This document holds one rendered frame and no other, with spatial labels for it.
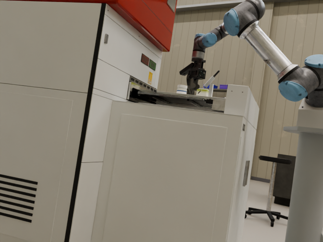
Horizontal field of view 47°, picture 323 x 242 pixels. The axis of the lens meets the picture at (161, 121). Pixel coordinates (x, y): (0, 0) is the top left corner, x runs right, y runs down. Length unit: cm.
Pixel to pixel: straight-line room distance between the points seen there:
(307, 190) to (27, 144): 131
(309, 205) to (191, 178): 59
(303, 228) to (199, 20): 883
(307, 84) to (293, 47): 734
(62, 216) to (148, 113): 59
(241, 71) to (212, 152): 778
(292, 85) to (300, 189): 51
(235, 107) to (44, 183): 91
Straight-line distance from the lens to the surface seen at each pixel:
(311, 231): 193
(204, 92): 245
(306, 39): 908
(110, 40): 175
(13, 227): 185
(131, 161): 175
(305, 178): 190
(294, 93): 176
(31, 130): 178
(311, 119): 192
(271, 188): 393
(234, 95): 171
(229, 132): 164
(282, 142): 876
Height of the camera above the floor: 68
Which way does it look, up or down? 2 degrees up
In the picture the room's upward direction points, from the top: 8 degrees clockwise
